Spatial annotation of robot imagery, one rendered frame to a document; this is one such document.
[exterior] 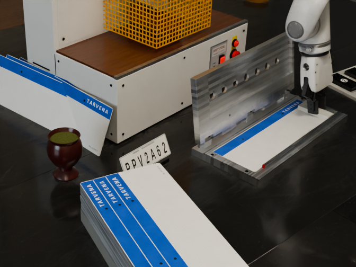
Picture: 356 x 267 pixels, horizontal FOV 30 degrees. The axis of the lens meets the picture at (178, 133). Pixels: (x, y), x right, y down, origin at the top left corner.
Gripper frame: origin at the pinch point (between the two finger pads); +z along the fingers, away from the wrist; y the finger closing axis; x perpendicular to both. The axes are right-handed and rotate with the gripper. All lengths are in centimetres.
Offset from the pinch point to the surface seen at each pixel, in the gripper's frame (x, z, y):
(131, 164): 17, -3, -57
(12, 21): 115, -19, -16
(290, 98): 9.9, 0.6, 2.1
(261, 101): 10.4, -3.3, -11.6
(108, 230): -2, -4, -82
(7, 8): 127, -22, -9
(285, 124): 2.9, 2.2, -11.5
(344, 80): 4.6, 1.8, 24.6
